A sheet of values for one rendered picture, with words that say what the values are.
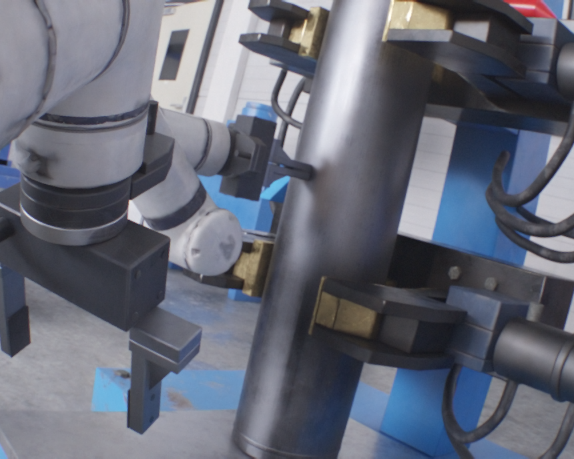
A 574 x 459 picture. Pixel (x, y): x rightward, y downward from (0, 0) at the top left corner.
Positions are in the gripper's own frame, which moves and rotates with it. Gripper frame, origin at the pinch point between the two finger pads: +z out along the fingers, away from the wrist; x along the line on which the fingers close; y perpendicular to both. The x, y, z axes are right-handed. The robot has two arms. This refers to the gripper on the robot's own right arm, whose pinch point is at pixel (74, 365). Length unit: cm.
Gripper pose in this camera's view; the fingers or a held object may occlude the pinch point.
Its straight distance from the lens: 52.2
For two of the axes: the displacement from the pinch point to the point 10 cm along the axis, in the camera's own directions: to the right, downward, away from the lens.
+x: 9.0, 3.5, -2.5
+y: -3.8, 3.8, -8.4
